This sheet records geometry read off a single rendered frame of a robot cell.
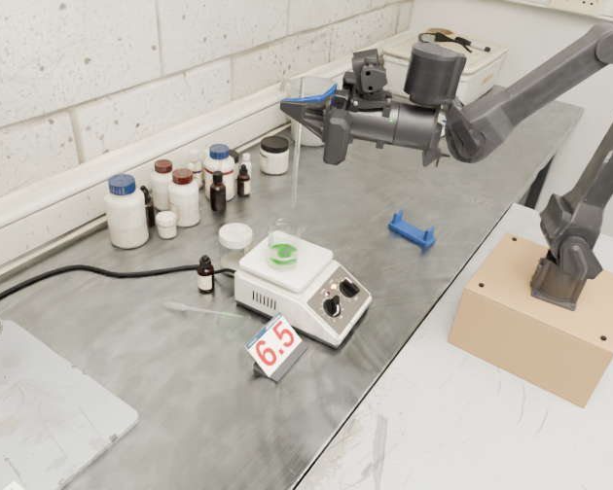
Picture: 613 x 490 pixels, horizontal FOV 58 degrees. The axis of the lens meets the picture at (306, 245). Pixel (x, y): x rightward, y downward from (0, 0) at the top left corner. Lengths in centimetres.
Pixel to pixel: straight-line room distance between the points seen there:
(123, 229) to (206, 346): 31
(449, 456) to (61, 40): 89
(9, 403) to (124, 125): 59
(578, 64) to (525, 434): 49
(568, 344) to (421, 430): 24
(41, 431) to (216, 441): 22
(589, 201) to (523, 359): 25
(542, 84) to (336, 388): 49
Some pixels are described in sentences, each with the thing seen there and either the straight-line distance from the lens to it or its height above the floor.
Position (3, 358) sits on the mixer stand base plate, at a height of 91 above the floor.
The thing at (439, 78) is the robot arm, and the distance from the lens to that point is 72.
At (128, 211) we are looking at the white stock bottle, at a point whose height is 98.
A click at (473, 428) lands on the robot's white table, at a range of 84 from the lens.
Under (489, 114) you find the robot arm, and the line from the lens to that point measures 74.
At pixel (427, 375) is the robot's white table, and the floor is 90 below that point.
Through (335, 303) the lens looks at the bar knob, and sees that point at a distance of 87.
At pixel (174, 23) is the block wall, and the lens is 124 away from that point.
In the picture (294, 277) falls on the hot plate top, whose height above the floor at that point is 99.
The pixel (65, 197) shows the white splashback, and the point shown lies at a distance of 111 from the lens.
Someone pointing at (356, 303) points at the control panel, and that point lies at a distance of 92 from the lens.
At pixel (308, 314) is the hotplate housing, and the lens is 86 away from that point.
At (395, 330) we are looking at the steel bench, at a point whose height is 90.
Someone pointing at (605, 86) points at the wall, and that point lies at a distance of 210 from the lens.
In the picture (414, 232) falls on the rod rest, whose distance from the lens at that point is 116.
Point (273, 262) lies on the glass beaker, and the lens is 87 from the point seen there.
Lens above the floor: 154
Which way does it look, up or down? 36 degrees down
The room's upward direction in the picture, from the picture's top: 5 degrees clockwise
